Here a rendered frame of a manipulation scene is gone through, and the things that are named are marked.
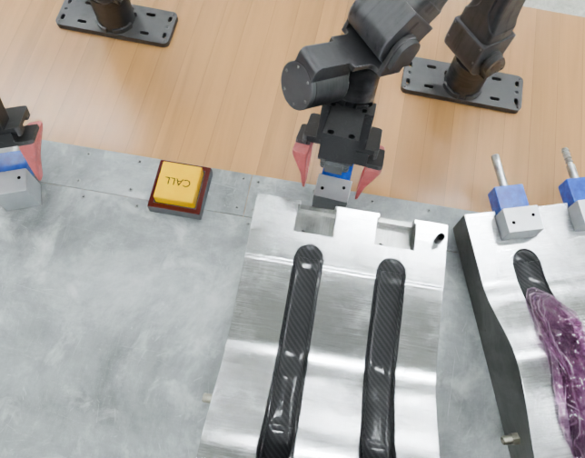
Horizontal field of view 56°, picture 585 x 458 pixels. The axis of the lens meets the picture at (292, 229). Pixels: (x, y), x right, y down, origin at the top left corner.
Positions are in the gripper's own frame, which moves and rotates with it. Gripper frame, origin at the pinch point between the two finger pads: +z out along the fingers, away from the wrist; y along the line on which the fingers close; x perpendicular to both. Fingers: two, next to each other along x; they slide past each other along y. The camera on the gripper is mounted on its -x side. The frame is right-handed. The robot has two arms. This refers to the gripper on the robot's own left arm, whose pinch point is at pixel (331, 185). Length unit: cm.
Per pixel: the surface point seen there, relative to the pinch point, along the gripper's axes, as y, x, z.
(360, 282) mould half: 6.7, -14.3, 3.6
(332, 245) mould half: 2.2, -11.2, 1.5
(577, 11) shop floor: 70, 159, 8
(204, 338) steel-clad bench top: -11.9, -19.4, 16.5
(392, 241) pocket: 10.1, -6.6, 2.0
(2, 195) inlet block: -44.7, -12.0, 6.5
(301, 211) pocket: -3.1, -5.9, 1.2
